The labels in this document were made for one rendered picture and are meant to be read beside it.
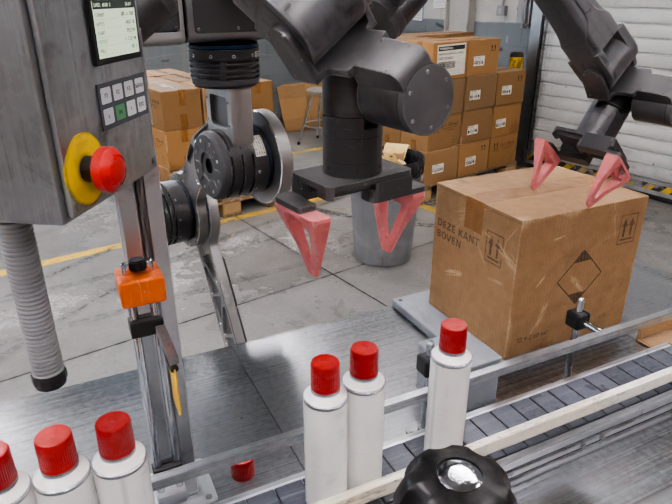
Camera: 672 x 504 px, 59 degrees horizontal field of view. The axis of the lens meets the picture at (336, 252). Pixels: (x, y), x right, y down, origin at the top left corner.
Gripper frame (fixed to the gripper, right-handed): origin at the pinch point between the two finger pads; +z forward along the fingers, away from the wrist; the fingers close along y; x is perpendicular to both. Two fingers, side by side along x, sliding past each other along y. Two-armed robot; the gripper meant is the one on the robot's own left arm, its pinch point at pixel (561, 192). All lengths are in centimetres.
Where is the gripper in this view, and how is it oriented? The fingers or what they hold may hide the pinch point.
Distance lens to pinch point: 98.6
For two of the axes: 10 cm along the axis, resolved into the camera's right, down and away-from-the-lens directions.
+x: 6.1, 3.8, 7.0
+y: 6.1, 3.4, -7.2
